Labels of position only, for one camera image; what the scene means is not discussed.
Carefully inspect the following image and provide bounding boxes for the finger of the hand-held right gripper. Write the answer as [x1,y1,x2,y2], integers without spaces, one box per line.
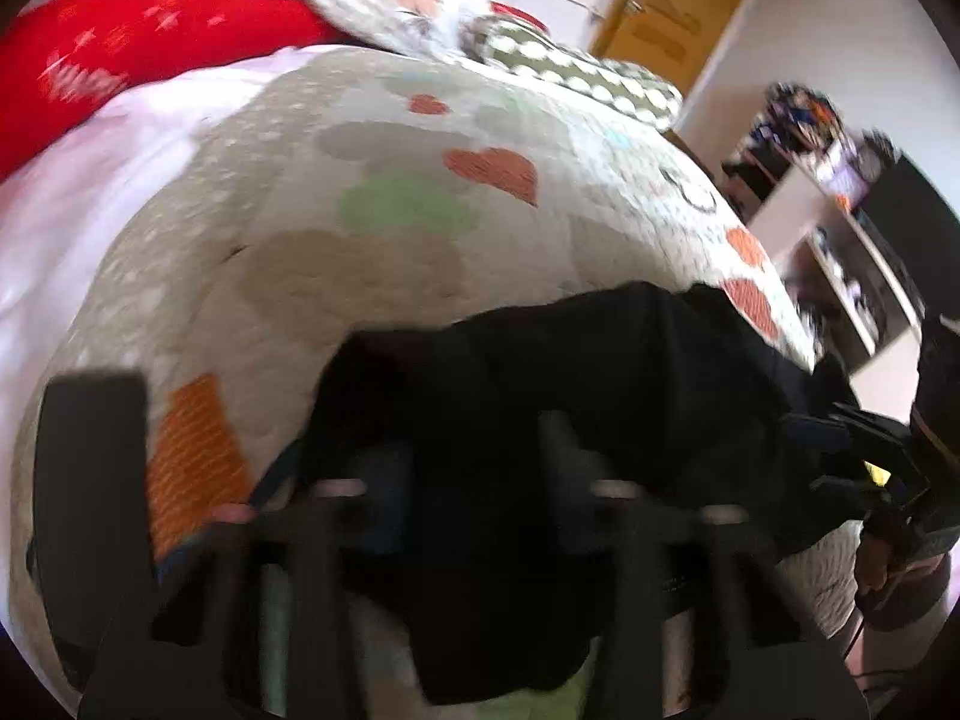
[810,472,902,517]
[780,405,910,467]

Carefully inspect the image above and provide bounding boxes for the clothes rack with clothes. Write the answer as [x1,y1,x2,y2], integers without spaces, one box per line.
[721,81,845,205]

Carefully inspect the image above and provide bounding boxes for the wooden door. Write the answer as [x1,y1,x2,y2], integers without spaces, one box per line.
[589,0,771,91]

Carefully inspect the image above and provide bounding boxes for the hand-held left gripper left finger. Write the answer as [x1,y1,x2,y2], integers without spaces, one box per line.
[79,448,411,720]

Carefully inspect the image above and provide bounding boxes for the person's right hand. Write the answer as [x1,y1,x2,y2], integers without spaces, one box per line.
[855,531,912,595]

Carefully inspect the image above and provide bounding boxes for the black pants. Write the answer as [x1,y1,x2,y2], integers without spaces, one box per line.
[300,281,863,706]

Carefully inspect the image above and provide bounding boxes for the green patterned bolster pillow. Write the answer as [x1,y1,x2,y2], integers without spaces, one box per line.
[461,15,685,133]

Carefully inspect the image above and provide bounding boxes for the white bed sheet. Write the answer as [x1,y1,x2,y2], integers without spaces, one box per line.
[0,45,301,421]

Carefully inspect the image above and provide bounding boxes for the black television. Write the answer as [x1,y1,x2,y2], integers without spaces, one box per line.
[859,154,960,305]

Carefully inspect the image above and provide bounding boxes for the white television cabinet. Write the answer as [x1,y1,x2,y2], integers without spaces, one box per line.
[748,163,925,362]

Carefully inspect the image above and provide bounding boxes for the black phone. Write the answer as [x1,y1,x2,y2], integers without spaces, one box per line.
[31,370,152,692]

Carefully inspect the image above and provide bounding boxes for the heart patterned quilt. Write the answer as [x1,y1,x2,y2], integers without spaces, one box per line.
[11,45,863,720]

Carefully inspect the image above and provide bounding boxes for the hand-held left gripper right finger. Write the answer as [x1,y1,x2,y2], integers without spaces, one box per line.
[538,414,871,720]

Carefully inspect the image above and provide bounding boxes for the person's right forearm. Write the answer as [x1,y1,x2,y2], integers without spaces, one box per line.
[861,549,959,632]

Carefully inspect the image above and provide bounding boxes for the red pillow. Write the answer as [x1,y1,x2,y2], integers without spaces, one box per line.
[0,0,542,181]

